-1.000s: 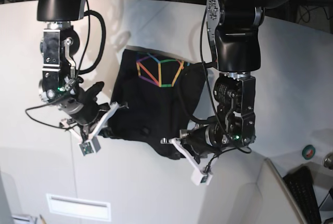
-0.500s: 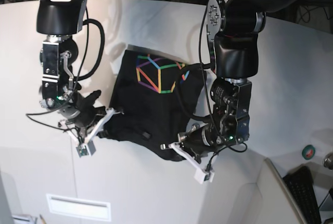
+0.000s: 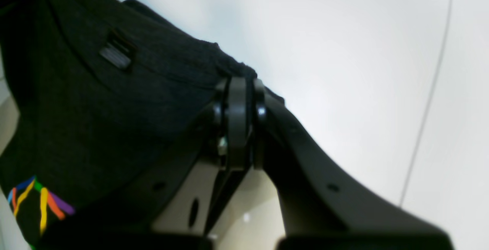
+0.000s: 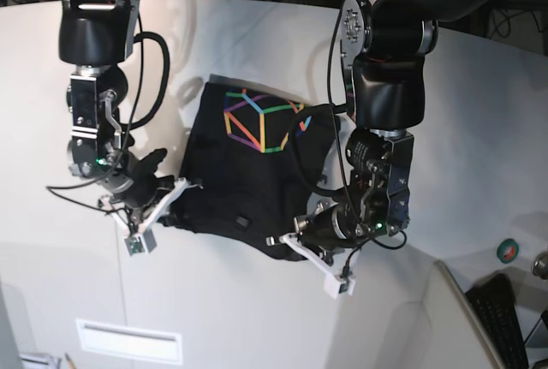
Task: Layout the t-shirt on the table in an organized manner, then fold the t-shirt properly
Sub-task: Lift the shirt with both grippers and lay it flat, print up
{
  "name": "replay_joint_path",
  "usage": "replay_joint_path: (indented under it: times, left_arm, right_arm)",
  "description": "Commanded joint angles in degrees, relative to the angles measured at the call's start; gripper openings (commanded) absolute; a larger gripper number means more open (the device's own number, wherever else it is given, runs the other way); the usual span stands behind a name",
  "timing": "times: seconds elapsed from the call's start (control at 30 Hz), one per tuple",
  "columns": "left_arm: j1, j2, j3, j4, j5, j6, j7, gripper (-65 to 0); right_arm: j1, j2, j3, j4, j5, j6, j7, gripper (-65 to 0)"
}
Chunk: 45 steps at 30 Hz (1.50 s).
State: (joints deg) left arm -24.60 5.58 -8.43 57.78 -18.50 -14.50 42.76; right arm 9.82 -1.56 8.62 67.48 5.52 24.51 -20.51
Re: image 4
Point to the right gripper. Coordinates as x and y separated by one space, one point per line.
136 185

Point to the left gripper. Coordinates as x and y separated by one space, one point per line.
327 232

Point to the black t-shirt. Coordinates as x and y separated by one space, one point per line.
238 148

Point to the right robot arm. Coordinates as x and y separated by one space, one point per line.
96 36

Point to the white divider panel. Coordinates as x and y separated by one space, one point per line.
459 339

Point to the black keyboard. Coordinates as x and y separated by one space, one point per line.
493 302

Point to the green tape roll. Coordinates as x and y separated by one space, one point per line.
507 251

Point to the silver metal knob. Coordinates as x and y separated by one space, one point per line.
540 266

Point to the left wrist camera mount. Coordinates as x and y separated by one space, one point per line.
339 278

